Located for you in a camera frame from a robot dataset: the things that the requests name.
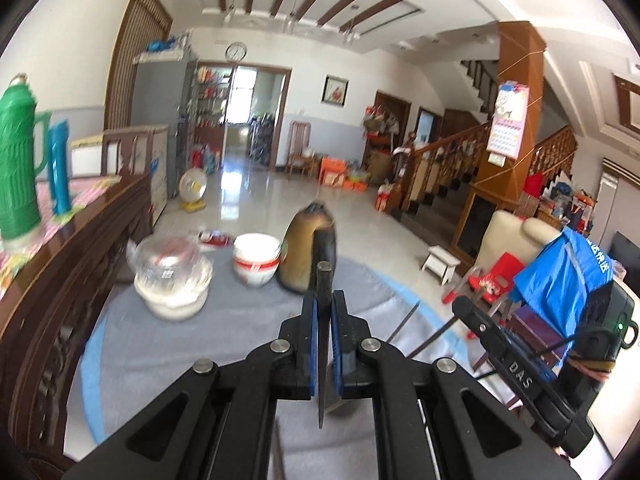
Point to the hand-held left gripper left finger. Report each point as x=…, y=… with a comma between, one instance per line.
x=313, y=345

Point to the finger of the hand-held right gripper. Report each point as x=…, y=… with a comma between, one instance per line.
x=470, y=312

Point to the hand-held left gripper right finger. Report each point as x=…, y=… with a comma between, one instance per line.
x=336, y=345

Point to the dark chopstick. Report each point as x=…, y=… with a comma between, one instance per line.
x=404, y=324
x=432, y=337

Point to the brown and black utensil holder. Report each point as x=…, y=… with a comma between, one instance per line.
x=300, y=245

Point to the red plastic chair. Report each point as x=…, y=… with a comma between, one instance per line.
x=500, y=272

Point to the purple box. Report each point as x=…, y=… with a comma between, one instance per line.
x=530, y=325

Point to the white step stool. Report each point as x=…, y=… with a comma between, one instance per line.
x=440, y=262

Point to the grey table cloth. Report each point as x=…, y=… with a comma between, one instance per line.
x=240, y=325

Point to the blue table cover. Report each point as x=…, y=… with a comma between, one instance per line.
x=395, y=287

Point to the cream armchair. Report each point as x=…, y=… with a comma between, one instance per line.
x=505, y=235

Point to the white red-striped bowl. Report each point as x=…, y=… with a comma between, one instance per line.
x=255, y=275
x=256, y=247

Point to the blue cloth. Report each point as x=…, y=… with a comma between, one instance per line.
x=560, y=280

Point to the black power box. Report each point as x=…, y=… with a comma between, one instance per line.
x=612, y=305

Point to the red white packet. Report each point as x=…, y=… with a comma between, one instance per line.
x=215, y=238

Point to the plain white bowl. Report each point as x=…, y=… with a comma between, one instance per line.
x=172, y=307

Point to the wooden staircase railing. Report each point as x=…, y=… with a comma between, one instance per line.
x=445, y=160

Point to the clear glass bowl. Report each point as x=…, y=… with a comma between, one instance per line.
x=172, y=265

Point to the orange boxes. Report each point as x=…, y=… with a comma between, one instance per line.
x=332, y=172

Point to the small floor fan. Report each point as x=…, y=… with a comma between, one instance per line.
x=194, y=187

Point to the wooden chair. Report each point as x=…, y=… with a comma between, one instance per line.
x=298, y=145

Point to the shelf of goods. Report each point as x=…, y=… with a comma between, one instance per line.
x=212, y=110

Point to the carved dark wooden bench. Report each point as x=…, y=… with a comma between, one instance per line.
x=55, y=310

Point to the wooden pillar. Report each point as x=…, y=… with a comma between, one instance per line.
x=517, y=50

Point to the floral table cloth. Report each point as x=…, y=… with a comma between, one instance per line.
x=85, y=192

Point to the grey refrigerator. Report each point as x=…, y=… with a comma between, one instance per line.
x=155, y=95

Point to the blue thermos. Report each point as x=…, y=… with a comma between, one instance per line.
x=60, y=170

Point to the green thermos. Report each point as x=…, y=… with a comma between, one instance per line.
x=17, y=170

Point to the wall calendar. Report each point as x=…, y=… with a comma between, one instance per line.
x=507, y=120

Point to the framed wall picture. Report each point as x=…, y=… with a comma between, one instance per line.
x=335, y=90

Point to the round wall clock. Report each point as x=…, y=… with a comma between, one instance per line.
x=236, y=51

